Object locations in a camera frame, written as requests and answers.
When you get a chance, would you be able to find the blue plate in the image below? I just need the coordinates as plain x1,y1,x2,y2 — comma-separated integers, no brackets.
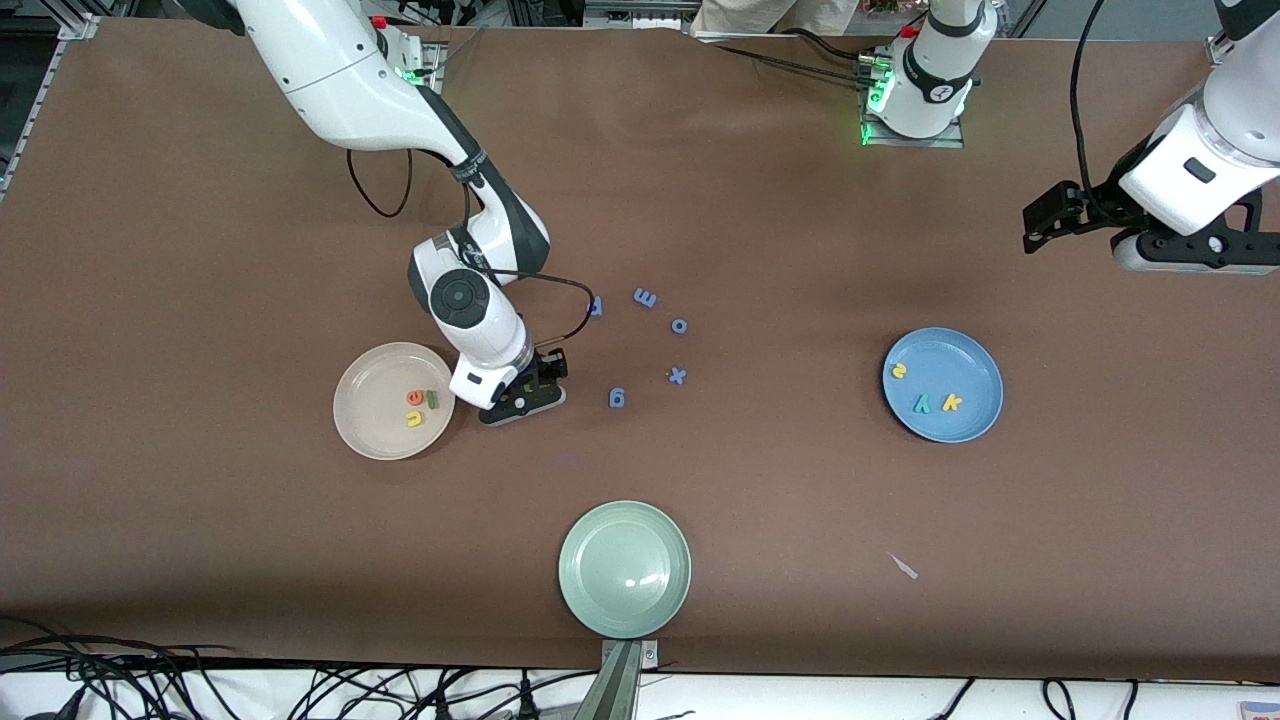
881,327,1004,444

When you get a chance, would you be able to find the beige plate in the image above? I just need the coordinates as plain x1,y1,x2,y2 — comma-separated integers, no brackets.
332,342,457,462

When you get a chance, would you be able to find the green plate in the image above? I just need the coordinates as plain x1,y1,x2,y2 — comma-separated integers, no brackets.
558,500,693,640

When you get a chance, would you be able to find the person in beige clothes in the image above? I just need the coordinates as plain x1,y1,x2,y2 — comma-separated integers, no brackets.
690,0,861,37

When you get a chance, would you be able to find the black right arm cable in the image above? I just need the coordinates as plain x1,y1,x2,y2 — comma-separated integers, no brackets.
346,148,597,351

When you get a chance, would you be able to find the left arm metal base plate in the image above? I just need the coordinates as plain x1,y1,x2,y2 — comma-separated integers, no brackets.
858,52,967,150

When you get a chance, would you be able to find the black table cable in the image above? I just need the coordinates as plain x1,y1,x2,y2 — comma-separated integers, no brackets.
705,40,883,89

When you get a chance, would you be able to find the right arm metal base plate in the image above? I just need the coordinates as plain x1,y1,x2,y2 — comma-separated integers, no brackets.
395,42,446,96

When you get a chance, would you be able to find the grey metal camera post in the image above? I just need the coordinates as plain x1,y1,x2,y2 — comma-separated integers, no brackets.
574,640,660,720

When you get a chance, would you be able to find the black floor cable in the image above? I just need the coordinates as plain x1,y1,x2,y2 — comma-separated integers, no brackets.
1040,678,1141,720
300,665,601,720
925,678,977,720
0,612,246,669
0,660,233,720

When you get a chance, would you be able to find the black metal frame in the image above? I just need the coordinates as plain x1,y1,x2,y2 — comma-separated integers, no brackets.
505,0,586,27

